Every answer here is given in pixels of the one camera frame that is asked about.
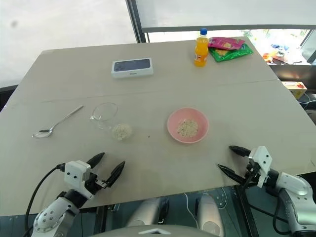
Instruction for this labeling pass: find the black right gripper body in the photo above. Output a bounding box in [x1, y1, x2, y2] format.
[243, 157, 262, 184]

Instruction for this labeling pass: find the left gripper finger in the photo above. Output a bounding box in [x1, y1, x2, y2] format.
[107, 161, 126, 188]
[86, 152, 106, 170]

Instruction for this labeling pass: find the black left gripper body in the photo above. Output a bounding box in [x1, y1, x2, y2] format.
[84, 170, 112, 196]

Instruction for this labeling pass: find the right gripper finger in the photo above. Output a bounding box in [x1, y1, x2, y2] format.
[217, 163, 245, 185]
[229, 145, 252, 157]

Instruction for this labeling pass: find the pale crumbly food clump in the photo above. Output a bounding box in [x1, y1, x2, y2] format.
[112, 123, 133, 142]

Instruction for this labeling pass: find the pale crumbly food pile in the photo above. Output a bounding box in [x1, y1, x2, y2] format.
[176, 118, 199, 138]

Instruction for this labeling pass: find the clear glass cup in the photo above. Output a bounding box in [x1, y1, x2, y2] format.
[89, 102, 135, 142]

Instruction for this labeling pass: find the silver robot right leg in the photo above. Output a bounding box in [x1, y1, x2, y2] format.
[197, 193, 225, 237]

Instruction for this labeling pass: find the silver robot leg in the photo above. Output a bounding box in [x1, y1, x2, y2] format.
[197, 193, 225, 237]
[126, 197, 170, 227]

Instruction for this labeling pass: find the silver robot left leg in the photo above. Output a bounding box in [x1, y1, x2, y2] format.
[126, 197, 170, 227]

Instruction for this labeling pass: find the silver metal spoon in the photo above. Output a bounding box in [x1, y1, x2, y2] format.
[32, 105, 84, 139]

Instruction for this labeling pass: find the grey robot torso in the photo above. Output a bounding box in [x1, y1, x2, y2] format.
[90, 224, 219, 237]

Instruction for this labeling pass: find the pink bowl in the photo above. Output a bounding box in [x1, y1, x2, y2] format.
[167, 107, 210, 144]

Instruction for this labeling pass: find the yellow cardboard box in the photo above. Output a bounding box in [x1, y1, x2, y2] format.
[281, 81, 309, 100]

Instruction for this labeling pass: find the green snack bag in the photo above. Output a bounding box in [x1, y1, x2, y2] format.
[209, 43, 254, 63]

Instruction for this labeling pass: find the white and black phone box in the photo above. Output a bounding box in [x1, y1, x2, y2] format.
[111, 58, 154, 79]

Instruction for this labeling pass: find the pink snack bag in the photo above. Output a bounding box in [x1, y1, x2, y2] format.
[207, 37, 245, 51]

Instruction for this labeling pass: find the orange soda bottle blue cap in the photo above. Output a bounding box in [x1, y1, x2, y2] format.
[194, 28, 210, 68]

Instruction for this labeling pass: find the white window roller blind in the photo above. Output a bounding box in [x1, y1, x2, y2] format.
[133, 0, 316, 33]

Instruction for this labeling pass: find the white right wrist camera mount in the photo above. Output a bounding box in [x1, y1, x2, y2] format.
[247, 146, 273, 189]

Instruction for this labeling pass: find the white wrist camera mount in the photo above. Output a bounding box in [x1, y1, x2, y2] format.
[64, 160, 95, 199]
[247, 146, 273, 189]

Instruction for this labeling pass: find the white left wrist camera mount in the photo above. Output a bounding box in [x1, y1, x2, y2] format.
[64, 160, 95, 199]

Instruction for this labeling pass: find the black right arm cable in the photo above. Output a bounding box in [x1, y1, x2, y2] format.
[271, 192, 294, 236]

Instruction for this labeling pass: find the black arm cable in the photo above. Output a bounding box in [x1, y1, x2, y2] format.
[271, 192, 294, 236]
[22, 162, 66, 237]

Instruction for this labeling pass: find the thin white floor cable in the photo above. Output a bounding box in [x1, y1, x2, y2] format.
[183, 193, 199, 224]

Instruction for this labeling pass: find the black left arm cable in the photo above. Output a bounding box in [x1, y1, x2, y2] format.
[22, 162, 66, 237]

